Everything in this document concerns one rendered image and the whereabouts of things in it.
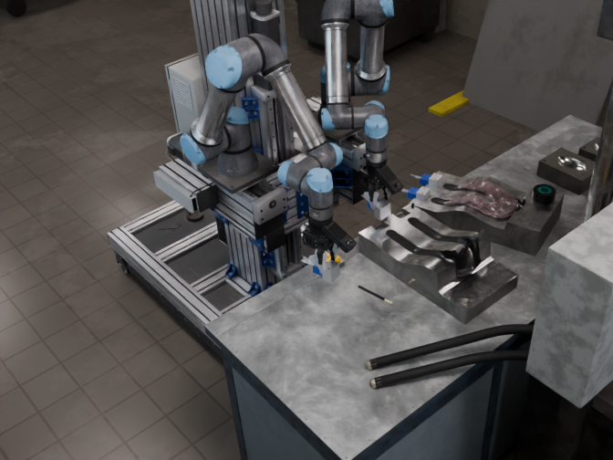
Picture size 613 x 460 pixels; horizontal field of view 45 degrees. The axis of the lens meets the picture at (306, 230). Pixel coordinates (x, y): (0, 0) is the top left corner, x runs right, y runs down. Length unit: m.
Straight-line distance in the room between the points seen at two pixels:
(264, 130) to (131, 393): 1.32
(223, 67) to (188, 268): 1.60
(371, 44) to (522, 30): 2.52
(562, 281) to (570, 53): 3.35
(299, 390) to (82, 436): 1.33
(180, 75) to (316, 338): 1.26
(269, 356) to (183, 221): 1.73
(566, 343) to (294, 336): 0.93
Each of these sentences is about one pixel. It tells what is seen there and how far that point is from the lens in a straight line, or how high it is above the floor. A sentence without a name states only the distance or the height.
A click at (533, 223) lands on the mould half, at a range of 2.68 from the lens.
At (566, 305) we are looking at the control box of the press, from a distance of 1.72.
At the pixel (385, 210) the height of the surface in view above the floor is 0.93.
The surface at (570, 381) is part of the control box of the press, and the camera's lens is 1.85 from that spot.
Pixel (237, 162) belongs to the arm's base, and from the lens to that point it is 2.65.
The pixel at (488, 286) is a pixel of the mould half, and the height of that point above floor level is 0.86.
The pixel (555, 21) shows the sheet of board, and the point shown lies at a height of 0.65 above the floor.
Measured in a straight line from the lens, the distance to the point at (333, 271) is 2.36.
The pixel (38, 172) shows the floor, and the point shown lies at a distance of 5.04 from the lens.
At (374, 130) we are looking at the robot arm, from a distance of 2.42.
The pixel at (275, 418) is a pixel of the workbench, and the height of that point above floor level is 0.62.
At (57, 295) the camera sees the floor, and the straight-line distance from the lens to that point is 4.00.
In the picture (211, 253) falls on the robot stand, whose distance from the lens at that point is 3.67.
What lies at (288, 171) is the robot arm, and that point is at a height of 1.28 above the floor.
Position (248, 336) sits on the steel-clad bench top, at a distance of 2.38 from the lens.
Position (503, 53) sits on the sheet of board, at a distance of 5.18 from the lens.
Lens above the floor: 2.49
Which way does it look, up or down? 38 degrees down
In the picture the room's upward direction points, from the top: 4 degrees counter-clockwise
